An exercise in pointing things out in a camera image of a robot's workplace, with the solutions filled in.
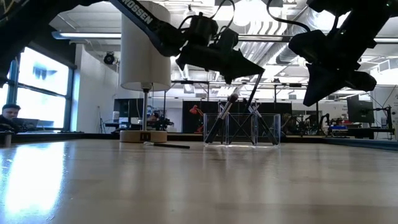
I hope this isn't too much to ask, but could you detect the white cylindrical container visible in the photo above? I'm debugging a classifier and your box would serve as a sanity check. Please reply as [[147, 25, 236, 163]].
[[119, 0, 172, 144]]

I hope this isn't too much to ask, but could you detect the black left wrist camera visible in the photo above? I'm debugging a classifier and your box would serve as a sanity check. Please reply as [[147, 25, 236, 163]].
[[185, 14, 239, 52]]

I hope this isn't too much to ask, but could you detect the silver ventilation duct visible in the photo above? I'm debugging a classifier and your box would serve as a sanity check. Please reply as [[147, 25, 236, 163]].
[[275, 46, 299, 66]]

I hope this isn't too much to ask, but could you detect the black computer monitor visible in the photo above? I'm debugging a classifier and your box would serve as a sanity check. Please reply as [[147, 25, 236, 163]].
[[346, 95, 376, 124]]

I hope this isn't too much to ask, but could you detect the black ceiling spotlight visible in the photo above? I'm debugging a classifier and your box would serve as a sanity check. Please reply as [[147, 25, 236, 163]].
[[103, 52, 116, 66]]

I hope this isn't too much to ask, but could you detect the red desk lamp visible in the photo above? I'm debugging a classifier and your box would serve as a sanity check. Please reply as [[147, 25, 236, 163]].
[[188, 105, 205, 134]]

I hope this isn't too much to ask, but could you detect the large window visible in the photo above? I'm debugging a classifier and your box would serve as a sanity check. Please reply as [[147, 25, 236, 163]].
[[0, 46, 75, 131]]

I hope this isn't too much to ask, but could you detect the clear acrylic organizer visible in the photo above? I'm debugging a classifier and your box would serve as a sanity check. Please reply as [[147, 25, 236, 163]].
[[203, 112, 282, 147]]

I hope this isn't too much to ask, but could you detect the ceiling light tube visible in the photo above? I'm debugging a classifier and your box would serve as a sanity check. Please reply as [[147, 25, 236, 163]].
[[51, 30, 123, 40]]

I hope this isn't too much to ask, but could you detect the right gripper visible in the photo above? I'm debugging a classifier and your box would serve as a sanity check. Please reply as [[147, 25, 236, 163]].
[[288, 30, 377, 106]]

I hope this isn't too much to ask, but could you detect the person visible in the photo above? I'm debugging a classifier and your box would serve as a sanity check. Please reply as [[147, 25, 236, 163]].
[[0, 103, 22, 134]]

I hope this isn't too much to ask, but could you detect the open laptop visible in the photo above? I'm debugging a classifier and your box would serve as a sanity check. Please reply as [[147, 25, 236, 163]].
[[12, 117, 40, 131]]

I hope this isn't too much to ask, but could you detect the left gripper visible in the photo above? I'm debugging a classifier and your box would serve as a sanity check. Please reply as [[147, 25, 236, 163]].
[[175, 46, 266, 85]]

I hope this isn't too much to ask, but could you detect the thin pale-tipped makeup brush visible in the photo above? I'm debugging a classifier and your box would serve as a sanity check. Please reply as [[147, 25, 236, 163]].
[[143, 141, 191, 149]]

